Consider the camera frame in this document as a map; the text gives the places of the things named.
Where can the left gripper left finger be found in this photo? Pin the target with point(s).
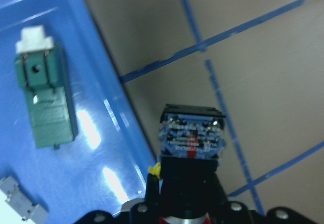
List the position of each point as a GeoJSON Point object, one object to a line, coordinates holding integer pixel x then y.
{"type": "Point", "coordinates": [147, 211]}

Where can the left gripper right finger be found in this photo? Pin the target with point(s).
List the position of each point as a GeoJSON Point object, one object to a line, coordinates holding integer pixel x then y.
{"type": "Point", "coordinates": [219, 208]}

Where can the red push button switch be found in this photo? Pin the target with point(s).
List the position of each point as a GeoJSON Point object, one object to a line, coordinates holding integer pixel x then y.
{"type": "Point", "coordinates": [192, 139]}

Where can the blue plastic tray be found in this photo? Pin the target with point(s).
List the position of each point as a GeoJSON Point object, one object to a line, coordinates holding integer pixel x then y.
{"type": "Point", "coordinates": [70, 143]}

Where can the white circuit breaker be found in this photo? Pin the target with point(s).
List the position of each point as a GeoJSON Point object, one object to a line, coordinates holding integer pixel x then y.
{"type": "Point", "coordinates": [16, 207]}

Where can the green relay module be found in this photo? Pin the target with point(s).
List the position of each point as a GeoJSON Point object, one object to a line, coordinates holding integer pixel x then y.
{"type": "Point", "coordinates": [42, 74]}

